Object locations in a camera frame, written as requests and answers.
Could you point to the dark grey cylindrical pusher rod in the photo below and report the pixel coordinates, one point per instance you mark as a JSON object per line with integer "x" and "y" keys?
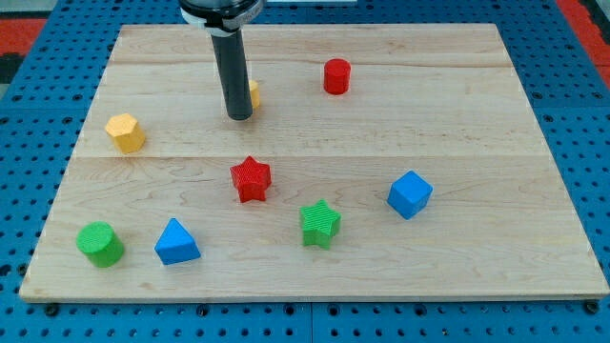
{"x": 232, "y": 68}

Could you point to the blue triangle block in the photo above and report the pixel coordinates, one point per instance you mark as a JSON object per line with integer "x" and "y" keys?
{"x": 175, "y": 244}

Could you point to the yellow block behind rod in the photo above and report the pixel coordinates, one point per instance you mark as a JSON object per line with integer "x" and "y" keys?
{"x": 254, "y": 93}

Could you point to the red cylinder block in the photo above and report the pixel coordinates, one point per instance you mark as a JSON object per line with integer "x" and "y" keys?
{"x": 337, "y": 74}

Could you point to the red star block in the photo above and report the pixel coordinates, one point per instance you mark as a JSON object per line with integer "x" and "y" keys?
{"x": 251, "y": 179}

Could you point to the yellow hexagon block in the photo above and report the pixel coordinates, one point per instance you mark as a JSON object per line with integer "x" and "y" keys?
{"x": 125, "y": 133}

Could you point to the light wooden board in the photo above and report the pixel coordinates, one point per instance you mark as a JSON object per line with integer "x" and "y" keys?
{"x": 443, "y": 100}

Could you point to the green star block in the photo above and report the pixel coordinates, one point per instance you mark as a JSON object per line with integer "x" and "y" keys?
{"x": 319, "y": 224}

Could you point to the blue cube block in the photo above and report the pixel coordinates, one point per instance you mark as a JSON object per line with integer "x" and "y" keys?
{"x": 409, "y": 194}

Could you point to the green cylinder block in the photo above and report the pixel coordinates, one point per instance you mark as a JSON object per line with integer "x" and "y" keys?
{"x": 100, "y": 244}

